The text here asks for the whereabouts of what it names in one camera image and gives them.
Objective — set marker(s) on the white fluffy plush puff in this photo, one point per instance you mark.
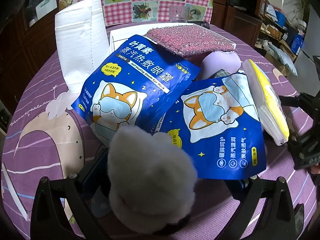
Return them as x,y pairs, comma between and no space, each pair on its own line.
150,175

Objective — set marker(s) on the blue storage box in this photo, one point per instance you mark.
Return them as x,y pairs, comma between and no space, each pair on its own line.
297,43

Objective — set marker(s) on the white and green box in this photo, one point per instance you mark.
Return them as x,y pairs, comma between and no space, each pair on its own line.
45,5

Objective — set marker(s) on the grey plaid cloth pouch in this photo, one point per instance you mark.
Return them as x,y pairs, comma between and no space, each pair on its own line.
221,73

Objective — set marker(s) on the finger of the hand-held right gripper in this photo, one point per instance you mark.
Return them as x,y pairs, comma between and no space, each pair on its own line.
305,150
287,101

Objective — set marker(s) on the dark wooden glass-door cabinet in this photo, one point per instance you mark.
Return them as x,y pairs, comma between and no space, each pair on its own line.
30,30

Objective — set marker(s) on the white shallow box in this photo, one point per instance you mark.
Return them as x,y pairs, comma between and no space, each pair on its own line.
120,36

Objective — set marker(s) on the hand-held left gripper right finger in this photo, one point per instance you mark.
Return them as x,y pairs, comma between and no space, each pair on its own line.
243,185

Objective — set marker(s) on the white tissue roll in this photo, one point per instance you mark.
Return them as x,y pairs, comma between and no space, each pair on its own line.
80,42

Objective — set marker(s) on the purple makeup sponge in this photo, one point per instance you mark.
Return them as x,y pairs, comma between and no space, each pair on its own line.
221,63

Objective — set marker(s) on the pink glitter sponge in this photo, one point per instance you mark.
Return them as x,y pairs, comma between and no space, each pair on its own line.
190,40

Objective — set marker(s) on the clear glass cup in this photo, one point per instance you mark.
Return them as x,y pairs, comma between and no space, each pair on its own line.
179,13

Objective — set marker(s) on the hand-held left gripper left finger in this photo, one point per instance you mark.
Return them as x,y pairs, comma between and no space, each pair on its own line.
96,172

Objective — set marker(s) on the yellow tissue pack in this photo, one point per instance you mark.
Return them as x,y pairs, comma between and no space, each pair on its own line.
267,105

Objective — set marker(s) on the black phone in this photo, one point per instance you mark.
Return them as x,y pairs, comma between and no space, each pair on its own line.
202,23

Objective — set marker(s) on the blue eye mask packet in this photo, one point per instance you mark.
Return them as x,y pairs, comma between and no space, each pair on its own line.
220,135
140,80

